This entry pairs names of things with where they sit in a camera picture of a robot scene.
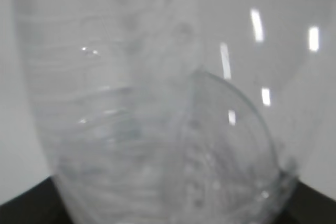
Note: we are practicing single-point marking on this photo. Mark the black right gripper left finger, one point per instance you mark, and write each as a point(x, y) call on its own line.
point(41, 204)

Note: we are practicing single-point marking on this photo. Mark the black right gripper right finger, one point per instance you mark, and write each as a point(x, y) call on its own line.
point(308, 206)

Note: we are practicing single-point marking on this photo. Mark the clear water bottle red label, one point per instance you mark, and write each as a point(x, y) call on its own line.
point(176, 111)

